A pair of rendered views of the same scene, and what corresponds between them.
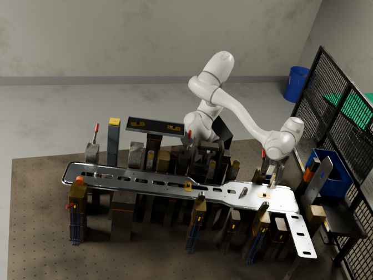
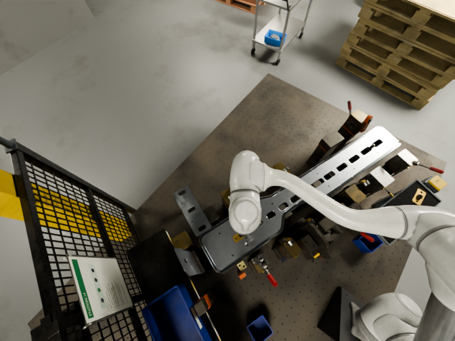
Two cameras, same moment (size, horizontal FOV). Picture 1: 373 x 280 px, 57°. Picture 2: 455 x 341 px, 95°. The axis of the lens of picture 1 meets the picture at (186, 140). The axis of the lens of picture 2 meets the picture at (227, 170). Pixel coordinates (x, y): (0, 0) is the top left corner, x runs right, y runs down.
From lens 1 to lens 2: 1.80 m
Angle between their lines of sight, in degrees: 77
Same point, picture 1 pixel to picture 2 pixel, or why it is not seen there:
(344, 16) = not seen: outside the picture
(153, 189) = (326, 166)
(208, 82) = (428, 214)
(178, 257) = not seen: hidden behind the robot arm
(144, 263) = (285, 155)
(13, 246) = not seen: hidden behind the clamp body
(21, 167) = (430, 161)
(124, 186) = (344, 152)
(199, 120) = (395, 308)
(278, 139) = (249, 160)
